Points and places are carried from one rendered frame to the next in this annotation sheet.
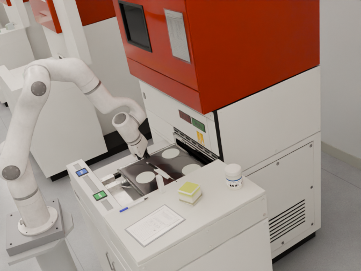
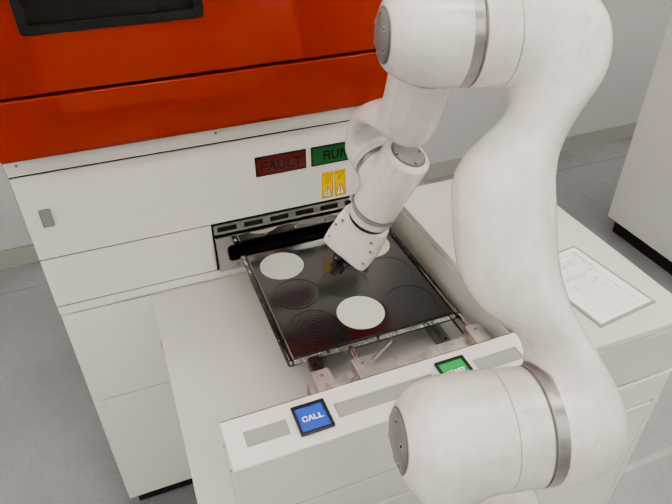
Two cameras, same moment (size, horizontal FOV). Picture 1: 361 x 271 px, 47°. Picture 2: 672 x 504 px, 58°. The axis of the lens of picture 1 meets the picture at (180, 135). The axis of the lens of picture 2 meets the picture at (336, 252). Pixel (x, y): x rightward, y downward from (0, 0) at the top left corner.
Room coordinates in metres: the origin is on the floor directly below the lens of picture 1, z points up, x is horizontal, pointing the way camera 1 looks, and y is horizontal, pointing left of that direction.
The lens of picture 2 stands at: (1.75, 1.14, 1.74)
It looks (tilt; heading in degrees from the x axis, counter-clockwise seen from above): 37 degrees down; 275
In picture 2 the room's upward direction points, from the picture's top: straight up
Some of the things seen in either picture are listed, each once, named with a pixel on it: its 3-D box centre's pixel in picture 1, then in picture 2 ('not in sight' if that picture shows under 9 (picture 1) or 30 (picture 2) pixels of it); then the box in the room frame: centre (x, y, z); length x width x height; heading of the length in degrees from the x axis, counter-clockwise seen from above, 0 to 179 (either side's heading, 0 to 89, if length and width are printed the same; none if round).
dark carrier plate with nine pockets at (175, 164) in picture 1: (163, 170); (343, 283); (1.81, 0.12, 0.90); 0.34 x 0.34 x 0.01; 26
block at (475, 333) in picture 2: not in sight; (481, 342); (1.53, 0.28, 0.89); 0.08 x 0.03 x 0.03; 116
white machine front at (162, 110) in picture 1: (177, 121); (227, 202); (2.08, 0.00, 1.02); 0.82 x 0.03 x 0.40; 26
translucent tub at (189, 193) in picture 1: (189, 193); not in sight; (1.44, 0.01, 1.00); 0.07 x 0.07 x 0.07; 50
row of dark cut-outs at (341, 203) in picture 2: (194, 142); (304, 211); (1.92, -0.07, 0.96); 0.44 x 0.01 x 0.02; 26
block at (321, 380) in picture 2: (106, 179); (326, 390); (1.82, 0.42, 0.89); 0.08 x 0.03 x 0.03; 116
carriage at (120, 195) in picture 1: (120, 198); (404, 376); (1.68, 0.35, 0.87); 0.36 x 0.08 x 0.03; 26
